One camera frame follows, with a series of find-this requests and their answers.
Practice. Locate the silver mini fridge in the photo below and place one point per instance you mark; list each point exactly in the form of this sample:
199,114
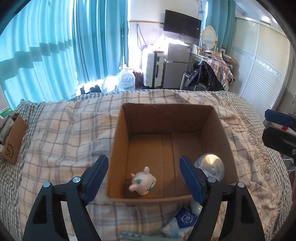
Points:
177,58

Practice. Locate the small SF cardboard box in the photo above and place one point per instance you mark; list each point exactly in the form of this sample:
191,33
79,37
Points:
13,129

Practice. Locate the middle blue curtain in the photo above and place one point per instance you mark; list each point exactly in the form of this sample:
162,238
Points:
100,38

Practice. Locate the blue Vinda tissue pack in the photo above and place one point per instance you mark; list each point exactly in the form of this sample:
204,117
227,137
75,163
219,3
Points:
181,225

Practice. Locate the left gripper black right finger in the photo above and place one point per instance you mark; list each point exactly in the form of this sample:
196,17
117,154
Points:
241,221

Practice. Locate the white cartoon plush toy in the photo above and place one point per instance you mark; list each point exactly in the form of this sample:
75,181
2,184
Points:
142,182

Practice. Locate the large open cardboard box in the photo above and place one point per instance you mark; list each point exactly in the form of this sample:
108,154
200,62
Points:
156,136

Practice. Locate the white plastic bag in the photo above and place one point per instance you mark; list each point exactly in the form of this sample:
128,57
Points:
126,80

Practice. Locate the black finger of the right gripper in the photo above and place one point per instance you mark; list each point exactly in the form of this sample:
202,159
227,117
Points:
279,140
283,119

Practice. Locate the pale blue oval case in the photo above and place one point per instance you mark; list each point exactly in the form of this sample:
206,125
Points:
195,207

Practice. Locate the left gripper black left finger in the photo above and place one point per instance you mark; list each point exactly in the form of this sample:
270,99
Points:
46,220

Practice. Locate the white suitcase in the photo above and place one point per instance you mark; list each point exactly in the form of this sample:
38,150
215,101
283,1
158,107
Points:
152,68

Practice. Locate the blue curtain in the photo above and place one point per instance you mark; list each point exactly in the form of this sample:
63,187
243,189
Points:
37,60
100,38

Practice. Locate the oval vanity mirror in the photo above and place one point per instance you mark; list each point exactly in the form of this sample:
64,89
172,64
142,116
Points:
209,38

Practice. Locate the white sliding wardrobe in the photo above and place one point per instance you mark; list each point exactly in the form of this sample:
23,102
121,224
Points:
262,56

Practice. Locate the black wall television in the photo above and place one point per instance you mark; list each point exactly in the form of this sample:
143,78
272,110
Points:
182,24

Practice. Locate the left blue curtain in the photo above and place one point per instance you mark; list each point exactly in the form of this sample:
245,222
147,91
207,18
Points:
37,60

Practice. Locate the gingham grey bed sheet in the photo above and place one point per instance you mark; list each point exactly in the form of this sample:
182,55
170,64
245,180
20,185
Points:
11,174

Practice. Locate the dark jacket on chair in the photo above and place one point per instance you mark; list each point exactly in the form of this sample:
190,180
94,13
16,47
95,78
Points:
203,74

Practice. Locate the right teal curtain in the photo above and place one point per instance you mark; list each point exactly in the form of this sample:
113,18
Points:
221,16

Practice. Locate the plaid shirt on chair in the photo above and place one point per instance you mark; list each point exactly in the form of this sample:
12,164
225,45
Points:
222,72

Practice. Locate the plaid beige blanket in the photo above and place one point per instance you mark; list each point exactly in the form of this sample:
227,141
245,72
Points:
66,137

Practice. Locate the light green clothes hanger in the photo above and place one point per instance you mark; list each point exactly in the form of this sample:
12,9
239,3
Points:
125,235

